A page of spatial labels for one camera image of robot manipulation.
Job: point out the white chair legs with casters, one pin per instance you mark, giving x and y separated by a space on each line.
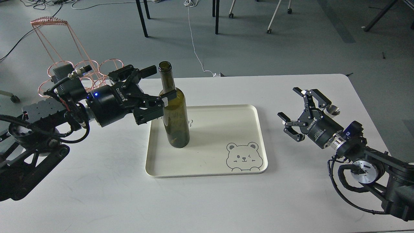
269 29

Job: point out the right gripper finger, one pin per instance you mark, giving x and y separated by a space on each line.
288 127
314 101

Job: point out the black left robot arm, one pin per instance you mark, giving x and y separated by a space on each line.
44 130

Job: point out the chair caster far left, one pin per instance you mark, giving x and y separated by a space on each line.
12 97

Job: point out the black diagonal leg right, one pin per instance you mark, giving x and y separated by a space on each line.
379 15

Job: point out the dark green wine bottle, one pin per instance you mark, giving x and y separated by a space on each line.
175 113

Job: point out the copper wire wine rack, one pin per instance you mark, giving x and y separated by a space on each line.
64 47

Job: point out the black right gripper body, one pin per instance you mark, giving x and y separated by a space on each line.
320 127

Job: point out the black table legs left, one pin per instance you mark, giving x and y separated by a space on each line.
141 15

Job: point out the black table legs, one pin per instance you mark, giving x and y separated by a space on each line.
141 15
215 14

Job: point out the cream bear serving tray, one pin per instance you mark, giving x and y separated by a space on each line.
224 140

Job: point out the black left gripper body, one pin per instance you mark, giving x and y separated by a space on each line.
111 103

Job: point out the silver steel jigger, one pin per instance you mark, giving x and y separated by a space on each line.
332 110

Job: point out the black table legs middle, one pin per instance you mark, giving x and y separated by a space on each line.
215 14

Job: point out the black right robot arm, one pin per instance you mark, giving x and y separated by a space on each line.
363 169

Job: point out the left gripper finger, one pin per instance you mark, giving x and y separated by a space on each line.
150 107
131 74

